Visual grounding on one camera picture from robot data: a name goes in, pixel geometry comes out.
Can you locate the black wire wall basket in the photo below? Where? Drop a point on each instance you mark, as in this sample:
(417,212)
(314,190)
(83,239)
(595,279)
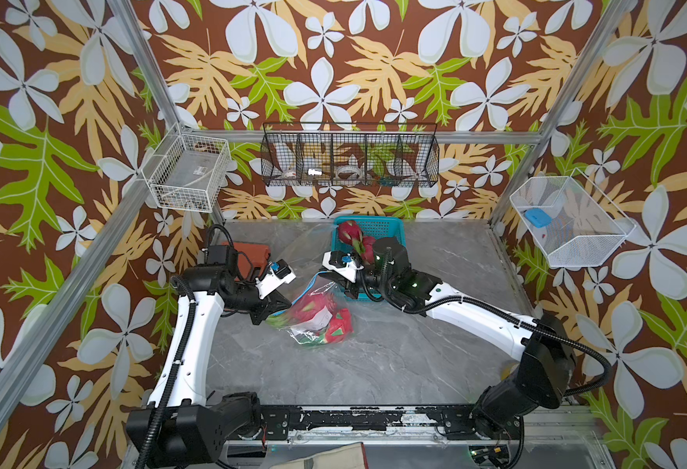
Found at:
(349,154)

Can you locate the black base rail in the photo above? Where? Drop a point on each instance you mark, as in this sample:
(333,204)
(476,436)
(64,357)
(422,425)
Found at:
(452,422)

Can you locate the white wire basket left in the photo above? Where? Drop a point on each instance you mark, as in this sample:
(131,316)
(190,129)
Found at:
(186,170)

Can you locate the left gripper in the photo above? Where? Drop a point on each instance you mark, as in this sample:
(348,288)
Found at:
(268,305)

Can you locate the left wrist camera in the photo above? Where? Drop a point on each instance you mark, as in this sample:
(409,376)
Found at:
(277,274)

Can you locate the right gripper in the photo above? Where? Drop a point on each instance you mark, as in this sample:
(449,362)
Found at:
(350,288)

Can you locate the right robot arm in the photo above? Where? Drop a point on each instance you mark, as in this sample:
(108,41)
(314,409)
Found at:
(550,366)

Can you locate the red plastic tool case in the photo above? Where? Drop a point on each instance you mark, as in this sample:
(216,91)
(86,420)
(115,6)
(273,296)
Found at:
(253,258)

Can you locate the white wire basket right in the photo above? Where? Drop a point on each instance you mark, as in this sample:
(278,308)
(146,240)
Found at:
(588,226)

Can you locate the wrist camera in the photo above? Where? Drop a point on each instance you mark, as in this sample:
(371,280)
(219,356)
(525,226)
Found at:
(342,264)
(277,274)

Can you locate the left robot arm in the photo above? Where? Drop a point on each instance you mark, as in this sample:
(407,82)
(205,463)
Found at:
(177,427)

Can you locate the dragon fruit bag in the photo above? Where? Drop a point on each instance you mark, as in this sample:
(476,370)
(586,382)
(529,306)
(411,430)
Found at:
(327,328)
(365,249)
(349,233)

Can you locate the teal plastic basket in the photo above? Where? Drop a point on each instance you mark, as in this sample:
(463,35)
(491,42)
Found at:
(373,226)

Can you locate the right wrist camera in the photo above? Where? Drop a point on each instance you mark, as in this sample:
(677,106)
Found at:
(342,264)

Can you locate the clear zip-top bag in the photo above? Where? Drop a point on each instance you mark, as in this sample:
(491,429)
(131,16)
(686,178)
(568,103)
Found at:
(302,246)
(317,285)

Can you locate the blue sponge in basket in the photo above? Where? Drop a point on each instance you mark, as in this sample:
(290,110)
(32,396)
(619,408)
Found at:
(537,217)

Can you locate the white wire basket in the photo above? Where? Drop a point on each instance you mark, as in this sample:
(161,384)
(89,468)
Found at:
(186,170)
(588,226)

